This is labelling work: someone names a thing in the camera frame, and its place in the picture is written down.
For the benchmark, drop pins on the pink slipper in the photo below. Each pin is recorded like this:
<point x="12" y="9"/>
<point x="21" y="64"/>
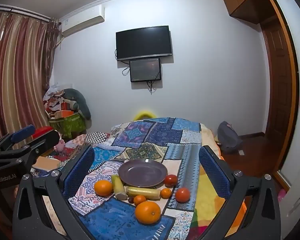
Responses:
<point x="281" y="195"/>

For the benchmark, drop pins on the checkered cloth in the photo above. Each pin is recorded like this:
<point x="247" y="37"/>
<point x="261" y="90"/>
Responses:
<point x="97" y="138"/>

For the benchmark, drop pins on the grey plush pillow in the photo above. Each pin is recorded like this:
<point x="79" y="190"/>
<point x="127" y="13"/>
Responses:
<point x="81" y="102"/>

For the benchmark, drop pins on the wooden overhead cabinet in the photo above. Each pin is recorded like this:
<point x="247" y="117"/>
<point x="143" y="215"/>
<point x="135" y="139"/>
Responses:
<point x="242" y="0"/>

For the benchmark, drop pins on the large orange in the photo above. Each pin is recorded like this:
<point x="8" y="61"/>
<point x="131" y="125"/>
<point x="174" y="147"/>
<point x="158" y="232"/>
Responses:
<point x="148" y="212"/>

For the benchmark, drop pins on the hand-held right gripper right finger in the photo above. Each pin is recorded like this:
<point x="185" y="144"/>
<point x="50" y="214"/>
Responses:
<point x="212" y="172"/>

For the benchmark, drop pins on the black wall television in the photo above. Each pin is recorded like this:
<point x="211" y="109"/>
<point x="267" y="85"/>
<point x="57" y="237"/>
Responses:
<point x="143" y="42"/>

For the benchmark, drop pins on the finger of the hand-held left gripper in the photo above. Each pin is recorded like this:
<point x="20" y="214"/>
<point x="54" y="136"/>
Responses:
<point x="46" y="141"/>
<point x="22" y="132"/>

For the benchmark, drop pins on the striped red curtain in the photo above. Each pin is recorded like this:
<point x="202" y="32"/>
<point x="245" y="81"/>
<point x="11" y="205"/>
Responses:
<point x="17" y="75"/>

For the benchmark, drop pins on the dark plum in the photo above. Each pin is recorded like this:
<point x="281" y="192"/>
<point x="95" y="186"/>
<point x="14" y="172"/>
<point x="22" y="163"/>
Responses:
<point x="131" y="200"/>

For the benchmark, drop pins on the blue patchwork cloth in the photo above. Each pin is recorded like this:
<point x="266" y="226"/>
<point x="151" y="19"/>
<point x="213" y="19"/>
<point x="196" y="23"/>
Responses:
<point x="160" y="135"/>

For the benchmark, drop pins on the yellow orange plush blanket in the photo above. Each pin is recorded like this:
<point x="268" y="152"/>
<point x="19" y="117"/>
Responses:
<point x="207" y="205"/>

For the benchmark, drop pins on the pink toy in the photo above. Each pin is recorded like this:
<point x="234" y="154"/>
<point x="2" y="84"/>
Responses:
<point x="61" y="146"/>

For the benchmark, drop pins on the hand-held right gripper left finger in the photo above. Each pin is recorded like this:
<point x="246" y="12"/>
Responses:
<point x="77" y="172"/>

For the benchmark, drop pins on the red tomato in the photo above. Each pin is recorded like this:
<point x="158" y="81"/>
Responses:
<point x="170" y="180"/>
<point x="182" y="195"/>

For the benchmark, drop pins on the small tangerine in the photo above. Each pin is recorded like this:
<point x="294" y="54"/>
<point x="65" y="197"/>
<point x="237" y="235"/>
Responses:
<point x="165" y="193"/>
<point x="139" y="200"/>

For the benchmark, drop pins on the purple plate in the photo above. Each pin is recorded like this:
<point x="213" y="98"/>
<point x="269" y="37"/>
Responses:
<point x="142" y="172"/>

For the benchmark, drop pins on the yellow sugarcane piece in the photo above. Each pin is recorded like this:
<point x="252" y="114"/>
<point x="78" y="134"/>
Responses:
<point x="143" y="192"/>

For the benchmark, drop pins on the small black wall monitor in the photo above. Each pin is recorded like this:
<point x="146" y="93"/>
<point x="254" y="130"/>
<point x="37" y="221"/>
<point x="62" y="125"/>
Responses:
<point x="145" y="70"/>

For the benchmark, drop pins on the grey backpack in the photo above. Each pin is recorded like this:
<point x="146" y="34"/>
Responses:
<point x="228" y="137"/>

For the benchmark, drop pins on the wooden door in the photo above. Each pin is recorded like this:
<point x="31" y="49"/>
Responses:
<point x="277" y="80"/>

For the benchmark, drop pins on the pale green sugarcane piece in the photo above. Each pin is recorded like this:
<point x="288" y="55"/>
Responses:
<point x="118" y="187"/>

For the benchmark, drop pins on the pile of clutter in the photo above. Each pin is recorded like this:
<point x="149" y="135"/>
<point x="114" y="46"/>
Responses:
<point x="52" y="97"/>

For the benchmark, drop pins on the red box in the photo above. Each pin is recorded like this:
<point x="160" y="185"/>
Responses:
<point x="42" y="131"/>

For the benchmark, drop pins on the white air conditioner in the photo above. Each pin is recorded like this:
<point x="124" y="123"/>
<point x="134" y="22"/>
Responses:
<point x="82" y="20"/>

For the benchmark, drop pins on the orange box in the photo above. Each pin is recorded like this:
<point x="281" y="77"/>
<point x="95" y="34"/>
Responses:
<point x="63" y="113"/>

